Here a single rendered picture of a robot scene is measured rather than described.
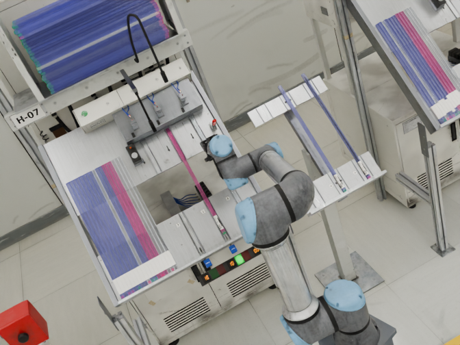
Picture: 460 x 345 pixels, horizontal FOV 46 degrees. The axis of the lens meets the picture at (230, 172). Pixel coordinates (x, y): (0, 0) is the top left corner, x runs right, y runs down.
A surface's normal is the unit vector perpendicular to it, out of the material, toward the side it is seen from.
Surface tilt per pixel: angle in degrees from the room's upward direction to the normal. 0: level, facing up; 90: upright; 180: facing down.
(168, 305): 90
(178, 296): 92
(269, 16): 90
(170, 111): 43
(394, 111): 0
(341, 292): 7
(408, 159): 90
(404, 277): 0
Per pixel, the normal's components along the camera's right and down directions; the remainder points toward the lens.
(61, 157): 0.01, -0.25
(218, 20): 0.36, 0.45
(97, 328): -0.32, -0.76
